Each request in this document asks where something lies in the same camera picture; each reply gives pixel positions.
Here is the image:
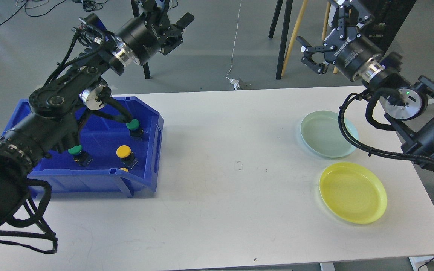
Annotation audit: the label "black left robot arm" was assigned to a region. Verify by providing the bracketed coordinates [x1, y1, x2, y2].
[0, 0, 195, 254]

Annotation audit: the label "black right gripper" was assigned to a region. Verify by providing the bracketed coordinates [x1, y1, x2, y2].
[296, 0, 384, 81]

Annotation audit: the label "yellow plate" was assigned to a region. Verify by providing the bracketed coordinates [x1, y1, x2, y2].
[319, 162, 388, 224]

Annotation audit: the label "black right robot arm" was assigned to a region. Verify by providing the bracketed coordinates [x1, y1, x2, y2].
[301, 0, 434, 203]

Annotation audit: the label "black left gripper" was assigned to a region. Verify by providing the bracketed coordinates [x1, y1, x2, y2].
[116, 0, 195, 65]

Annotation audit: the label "black cabinet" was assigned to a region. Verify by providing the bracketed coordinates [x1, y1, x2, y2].
[361, 0, 417, 53]

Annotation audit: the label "black stand legs centre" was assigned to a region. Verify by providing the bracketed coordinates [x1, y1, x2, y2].
[267, 0, 293, 80]

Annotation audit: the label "light green plate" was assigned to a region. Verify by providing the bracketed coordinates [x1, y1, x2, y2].
[297, 110, 356, 158]

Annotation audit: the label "wooden stand legs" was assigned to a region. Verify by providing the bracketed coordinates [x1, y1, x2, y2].
[277, 0, 331, 79]

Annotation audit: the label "blue plastic bin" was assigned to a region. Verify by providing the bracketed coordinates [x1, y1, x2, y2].
[2, 97, 164, 198]

